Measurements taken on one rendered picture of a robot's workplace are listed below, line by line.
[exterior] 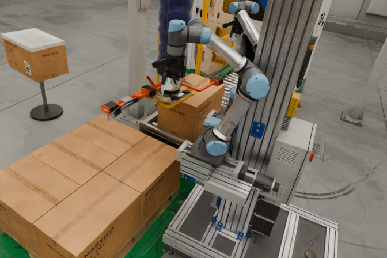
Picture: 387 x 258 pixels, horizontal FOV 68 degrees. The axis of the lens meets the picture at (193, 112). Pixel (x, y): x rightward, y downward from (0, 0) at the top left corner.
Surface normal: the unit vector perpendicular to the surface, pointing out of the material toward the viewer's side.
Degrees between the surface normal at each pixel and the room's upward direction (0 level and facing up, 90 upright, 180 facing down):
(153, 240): 0
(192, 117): 90
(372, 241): 0
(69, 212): 0
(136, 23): 90
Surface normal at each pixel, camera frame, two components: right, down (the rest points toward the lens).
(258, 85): 0.14, 0.43
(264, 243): 0.11, -0.85
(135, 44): -0.50, 0.41
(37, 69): 0.81, 0.38
